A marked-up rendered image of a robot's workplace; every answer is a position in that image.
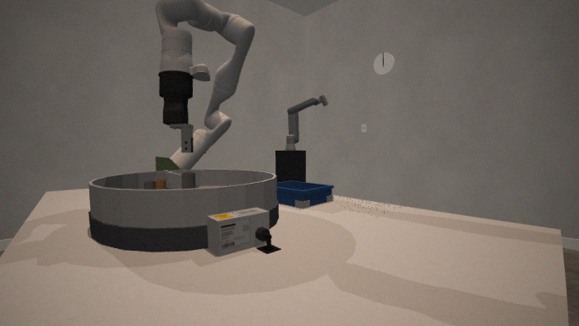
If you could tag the blue rectangular tray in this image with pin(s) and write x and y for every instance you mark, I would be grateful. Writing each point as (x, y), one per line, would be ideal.
(302, 194)

